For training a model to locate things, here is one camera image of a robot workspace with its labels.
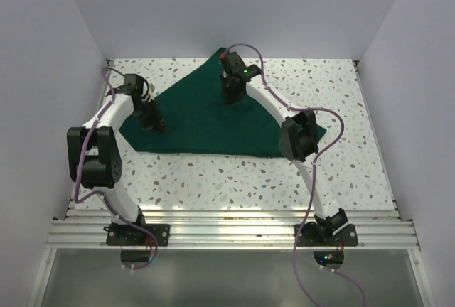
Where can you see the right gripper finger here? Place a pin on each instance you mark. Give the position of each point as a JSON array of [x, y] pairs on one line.
[[227, 98], [238, 97]]

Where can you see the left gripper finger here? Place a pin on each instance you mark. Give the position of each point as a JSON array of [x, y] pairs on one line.
[[148, 126], [159, 127]]

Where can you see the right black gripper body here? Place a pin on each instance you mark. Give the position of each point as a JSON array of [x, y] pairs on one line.
[[227, 85]]

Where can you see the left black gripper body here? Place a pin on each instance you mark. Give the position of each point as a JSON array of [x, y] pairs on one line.
[[148, 113]]

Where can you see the green surgical cloth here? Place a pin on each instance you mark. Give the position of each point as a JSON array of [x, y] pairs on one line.
[[198, 122]]

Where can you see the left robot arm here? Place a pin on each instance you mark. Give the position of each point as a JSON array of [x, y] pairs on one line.
[[94, 159]]

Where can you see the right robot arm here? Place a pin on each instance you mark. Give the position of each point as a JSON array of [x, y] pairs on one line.
[[298, 142]]

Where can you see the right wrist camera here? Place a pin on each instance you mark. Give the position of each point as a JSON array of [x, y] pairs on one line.
[[234, 67]]

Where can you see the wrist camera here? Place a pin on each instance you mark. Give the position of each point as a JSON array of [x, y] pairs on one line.
[[234, 67], [136, 86]]

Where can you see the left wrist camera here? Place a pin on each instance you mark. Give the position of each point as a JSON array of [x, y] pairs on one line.
[[136, 86]]

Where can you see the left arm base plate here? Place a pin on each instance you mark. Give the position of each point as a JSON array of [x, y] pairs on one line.
[[126, 235]]

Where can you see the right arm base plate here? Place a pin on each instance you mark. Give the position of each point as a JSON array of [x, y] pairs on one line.
[[305, 236]]

